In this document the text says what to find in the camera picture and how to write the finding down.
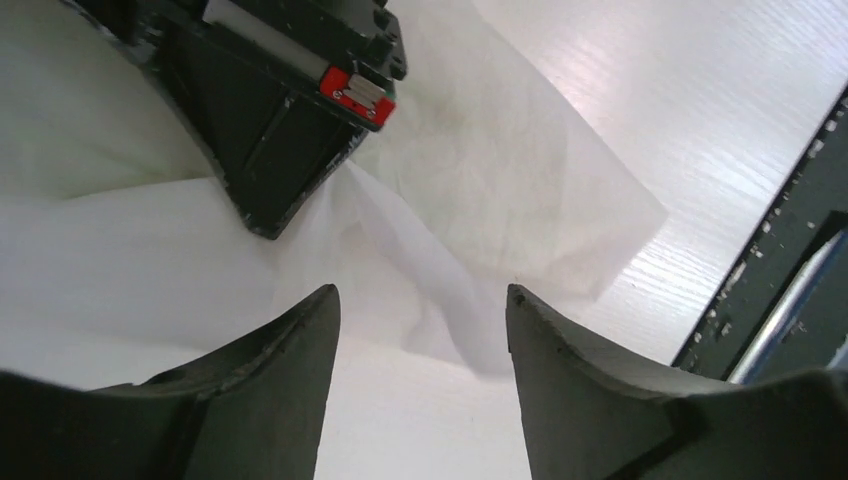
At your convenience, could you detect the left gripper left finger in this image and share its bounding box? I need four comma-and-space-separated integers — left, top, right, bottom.
1, 284, 341, 479

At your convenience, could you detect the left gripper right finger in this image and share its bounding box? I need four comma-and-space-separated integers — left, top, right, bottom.
506, 284, 847, 479

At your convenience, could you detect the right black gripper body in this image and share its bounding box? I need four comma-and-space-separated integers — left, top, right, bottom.
72, 1, 408, 132

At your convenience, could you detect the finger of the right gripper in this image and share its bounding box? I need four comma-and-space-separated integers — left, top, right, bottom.
149, 27, 367, 240

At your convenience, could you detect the white wrapping paper sheet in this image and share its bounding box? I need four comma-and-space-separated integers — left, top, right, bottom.
0, 0, 670, 480

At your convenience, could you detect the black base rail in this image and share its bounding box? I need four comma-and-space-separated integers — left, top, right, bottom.
672, 91, 847, 380

